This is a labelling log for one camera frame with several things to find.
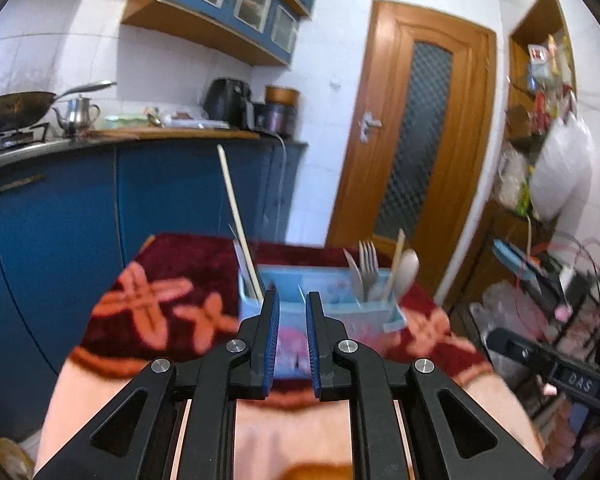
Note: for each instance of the wooden cutting board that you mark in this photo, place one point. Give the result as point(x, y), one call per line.
point(155, 133)

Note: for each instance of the black air fryer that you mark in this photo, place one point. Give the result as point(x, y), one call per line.
point(229, 100)

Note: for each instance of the clear plastic bag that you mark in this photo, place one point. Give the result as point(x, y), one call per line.
point(502, 305)

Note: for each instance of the blue lower kitchen cabinets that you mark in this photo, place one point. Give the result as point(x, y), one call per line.
point(113, 256)

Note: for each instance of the wooden wall shelf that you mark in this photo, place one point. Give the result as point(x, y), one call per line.
point(541, 89)

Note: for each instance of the gas stove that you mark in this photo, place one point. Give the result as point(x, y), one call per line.
point(13, 139)

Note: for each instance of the wooden door with glass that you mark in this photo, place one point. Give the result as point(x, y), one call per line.
point(430, 78)

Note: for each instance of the blue glass-door wall cabinet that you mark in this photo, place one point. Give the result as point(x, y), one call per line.
point(257, 32)

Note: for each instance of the white hanging plastic bag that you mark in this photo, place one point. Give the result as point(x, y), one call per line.
point(564, 160)

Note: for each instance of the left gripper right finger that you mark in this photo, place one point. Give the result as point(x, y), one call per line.
point(408, 420)

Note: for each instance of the steel kettle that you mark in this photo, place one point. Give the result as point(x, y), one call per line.
point(79, 117)

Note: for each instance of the white plastic spoon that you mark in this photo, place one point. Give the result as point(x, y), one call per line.
point(403, 278)

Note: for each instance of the steel fork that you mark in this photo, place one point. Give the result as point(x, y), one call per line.
point(368, 266)

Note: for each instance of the white plastic knife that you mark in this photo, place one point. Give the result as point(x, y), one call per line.
point(357, 285)

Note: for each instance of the wooden chopstick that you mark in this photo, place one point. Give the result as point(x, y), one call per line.
point(241, 236)
point(400, 241)

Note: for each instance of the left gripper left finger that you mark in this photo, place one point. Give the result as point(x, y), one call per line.
point(176, 413)

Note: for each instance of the black wire rack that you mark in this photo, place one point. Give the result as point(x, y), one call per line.
point(563, 279)

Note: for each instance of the black wok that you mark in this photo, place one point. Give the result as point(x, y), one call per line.
point(24, 109)

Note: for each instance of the brown pot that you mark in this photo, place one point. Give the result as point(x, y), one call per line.
point(282, 95)

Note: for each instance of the steel table knife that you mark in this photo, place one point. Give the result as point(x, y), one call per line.
point(242, 263)

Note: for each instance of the silver door handle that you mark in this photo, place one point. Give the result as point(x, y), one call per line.
point(368, 122)

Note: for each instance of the red orange floral blanket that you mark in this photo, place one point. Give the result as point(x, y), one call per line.
point(406, 420)

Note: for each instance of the dark rice cooker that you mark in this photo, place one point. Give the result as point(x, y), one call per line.
point(275, 118)

